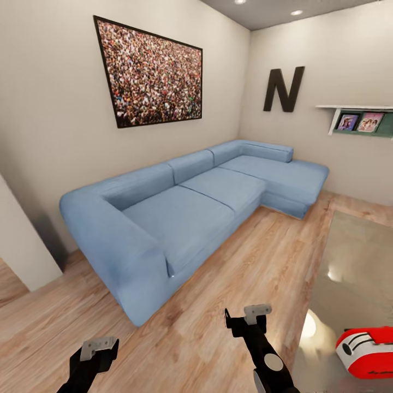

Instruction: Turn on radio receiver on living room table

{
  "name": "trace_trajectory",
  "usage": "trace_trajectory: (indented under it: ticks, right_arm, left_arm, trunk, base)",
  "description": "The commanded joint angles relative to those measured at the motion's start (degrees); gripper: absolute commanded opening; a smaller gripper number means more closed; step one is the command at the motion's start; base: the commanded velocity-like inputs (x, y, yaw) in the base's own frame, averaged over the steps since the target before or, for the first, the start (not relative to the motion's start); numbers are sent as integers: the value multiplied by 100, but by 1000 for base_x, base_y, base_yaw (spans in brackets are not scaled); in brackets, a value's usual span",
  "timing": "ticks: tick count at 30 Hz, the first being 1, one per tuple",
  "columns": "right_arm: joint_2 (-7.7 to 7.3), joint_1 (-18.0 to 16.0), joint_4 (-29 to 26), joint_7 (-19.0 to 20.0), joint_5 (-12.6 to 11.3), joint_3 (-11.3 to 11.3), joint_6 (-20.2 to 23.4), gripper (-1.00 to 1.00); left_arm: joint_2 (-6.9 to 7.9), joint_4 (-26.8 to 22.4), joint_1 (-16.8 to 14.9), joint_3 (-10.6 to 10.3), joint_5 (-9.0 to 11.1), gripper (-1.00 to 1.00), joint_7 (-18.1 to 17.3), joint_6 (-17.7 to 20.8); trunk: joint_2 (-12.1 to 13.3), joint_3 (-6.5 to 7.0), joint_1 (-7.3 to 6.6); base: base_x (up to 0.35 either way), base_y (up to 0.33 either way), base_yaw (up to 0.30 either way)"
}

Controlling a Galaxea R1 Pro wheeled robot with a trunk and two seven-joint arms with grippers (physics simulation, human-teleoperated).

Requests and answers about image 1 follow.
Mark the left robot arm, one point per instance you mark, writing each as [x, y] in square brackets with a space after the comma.
[95, 356]

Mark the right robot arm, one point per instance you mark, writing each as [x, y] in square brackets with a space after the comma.
[271, 375]

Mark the shelf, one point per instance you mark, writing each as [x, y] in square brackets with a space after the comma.
[385, 129]

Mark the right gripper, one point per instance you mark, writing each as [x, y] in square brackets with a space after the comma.
[240, 328]

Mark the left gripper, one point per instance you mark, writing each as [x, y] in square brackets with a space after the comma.
[100, 362]

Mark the decorative sign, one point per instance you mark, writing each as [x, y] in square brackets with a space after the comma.
[276, 80]

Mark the coffee table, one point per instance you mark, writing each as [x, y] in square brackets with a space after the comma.
[353, 289]

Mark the radio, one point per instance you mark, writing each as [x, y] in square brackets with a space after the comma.
[367, 353]

